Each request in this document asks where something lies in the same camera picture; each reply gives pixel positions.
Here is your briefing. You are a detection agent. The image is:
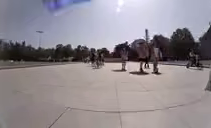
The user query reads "row of trees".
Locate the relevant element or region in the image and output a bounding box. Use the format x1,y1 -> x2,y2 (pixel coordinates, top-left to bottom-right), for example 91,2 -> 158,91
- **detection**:
0,26 -> 211,63

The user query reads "group of people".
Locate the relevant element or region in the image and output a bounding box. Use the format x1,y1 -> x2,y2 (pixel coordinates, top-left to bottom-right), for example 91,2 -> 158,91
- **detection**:
82,50 -> 106,70

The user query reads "street lamp pole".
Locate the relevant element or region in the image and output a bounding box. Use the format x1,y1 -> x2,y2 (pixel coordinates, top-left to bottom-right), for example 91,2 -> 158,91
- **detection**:
35,30 -> 45,49

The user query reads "grey paved plaza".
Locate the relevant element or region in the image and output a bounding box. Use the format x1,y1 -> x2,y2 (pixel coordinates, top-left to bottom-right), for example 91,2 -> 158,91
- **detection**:
0,61 -> 211,128

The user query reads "tall tower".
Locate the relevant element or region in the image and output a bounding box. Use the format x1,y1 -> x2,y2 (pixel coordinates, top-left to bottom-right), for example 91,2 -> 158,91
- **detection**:
144,28 -> 150,43

